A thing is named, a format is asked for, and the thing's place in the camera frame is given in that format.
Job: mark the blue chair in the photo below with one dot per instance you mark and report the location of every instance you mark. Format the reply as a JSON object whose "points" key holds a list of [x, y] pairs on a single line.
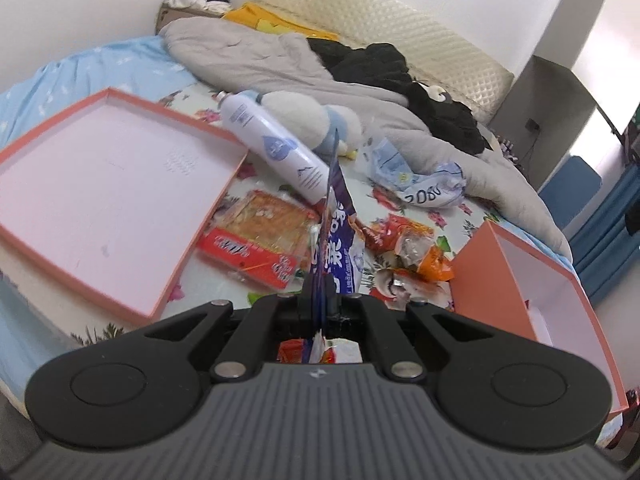
{"points": [[569, 190]]}

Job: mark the grey wardrobe cabinet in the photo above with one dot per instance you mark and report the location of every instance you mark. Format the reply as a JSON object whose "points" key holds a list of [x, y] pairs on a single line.
{"points": [[548, 116]]}

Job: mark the white spray bottle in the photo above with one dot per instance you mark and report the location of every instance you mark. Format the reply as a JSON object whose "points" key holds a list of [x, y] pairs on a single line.
{"points": [[262, 134]]}

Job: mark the red snack packet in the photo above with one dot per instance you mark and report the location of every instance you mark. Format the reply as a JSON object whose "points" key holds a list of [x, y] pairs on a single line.
{"points": [[263, 237]]}

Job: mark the white blue plush toy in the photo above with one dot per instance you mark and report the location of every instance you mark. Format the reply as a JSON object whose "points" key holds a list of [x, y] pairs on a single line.
{"points": [[318, 126]]}

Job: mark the orange snack packet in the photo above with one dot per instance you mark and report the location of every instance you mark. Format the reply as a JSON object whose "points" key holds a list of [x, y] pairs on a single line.
{"points": [[414, 244]]}

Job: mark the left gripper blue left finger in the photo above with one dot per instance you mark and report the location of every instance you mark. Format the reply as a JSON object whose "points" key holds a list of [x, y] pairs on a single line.
{"points": [[257, 337]]}

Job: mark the cream padded headboard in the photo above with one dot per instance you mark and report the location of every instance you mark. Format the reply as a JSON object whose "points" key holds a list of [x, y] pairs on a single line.
{"points": [[434, 53]]}

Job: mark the pink open gift box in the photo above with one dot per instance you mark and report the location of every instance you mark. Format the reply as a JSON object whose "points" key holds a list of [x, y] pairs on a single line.
{"points": [[503, 281]]}

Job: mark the black clothes pile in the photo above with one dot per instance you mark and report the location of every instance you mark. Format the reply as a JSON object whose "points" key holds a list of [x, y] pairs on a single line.
{"points": [[383, 66]]}

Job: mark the grey duvet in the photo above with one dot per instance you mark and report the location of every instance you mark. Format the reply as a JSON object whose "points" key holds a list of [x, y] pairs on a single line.
{"points": [[233, 57]]}

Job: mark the yellow pillow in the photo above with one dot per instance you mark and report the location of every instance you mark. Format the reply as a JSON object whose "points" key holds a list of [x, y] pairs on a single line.
{"points": [[257, 17]]}

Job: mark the clear blue plastic bag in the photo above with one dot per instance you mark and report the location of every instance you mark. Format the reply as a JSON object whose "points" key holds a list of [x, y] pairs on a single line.
{"points": [[384, 165]]}

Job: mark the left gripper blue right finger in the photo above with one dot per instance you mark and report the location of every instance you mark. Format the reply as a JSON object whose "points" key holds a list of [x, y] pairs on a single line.
{"points": [[382, 342]]}

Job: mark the crumpled white race bib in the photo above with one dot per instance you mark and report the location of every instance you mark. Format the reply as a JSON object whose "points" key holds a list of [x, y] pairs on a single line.
{"points": [[442, 188]]}

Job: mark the blue purple snack bag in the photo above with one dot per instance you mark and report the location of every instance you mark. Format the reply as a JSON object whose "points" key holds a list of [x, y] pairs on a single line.
{"points": [[336, 259]]}

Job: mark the pink box lid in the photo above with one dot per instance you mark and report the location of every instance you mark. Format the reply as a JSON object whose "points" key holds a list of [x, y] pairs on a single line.
{"points": [[110, 196]]}

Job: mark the blue bed sheet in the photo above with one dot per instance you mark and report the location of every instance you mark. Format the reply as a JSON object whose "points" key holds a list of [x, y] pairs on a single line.
{"points": [[138, 66]]}

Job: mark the black white plush toy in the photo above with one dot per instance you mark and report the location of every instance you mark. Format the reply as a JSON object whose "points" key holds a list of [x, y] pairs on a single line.
{"points": [[436, 92]]}

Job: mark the blue curtain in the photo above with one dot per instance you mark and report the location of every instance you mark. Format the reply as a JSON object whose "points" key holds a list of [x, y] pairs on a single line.
{"points": [[607, 245]]}

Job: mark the cardboard box with clothes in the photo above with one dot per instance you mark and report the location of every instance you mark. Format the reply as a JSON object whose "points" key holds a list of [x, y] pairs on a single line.
{"points": [[171, 10]]}

